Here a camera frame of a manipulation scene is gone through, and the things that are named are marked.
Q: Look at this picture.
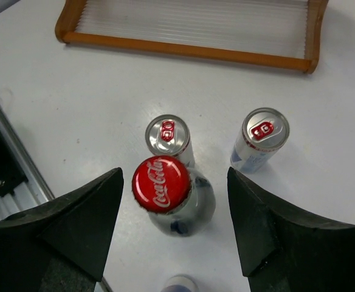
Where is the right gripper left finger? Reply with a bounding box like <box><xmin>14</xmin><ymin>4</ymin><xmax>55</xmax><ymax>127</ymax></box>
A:
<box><xmin>0</xmin><ymin>168</ymin><xmax>124</xmax><ymax>291</ymax></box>

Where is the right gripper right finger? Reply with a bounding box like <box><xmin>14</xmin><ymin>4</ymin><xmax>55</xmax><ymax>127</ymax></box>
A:
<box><xmin>227</xmin><ymin>169</ymin><xmax>355</xmax><ymax>291</ymax></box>

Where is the cola bottle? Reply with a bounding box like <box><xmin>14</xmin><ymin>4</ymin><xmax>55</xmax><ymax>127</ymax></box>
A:
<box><xmin>131</xmin><ymin>155</ymin><xmax>216</xmax><ymax>237</ymax></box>

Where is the blue silver can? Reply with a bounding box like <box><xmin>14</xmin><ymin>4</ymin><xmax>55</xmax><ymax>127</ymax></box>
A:
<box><xmin>145</xmin><ymin>114</ymin><xmax>195</xmax><ymax>168</ymax></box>

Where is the wooden three-tier shelf rack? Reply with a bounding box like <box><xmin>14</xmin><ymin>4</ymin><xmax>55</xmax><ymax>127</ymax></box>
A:
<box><xmin>55</xmin><ymin>1</ymin><xmax>328</xmax><ymax>74</ymax></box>

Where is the aluminium front rail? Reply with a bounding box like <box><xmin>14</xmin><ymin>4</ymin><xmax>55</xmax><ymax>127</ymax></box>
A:
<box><xmin>0</xmin><ymin>106</ymin><xmax>55</xmax><ymax>220</ymax></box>

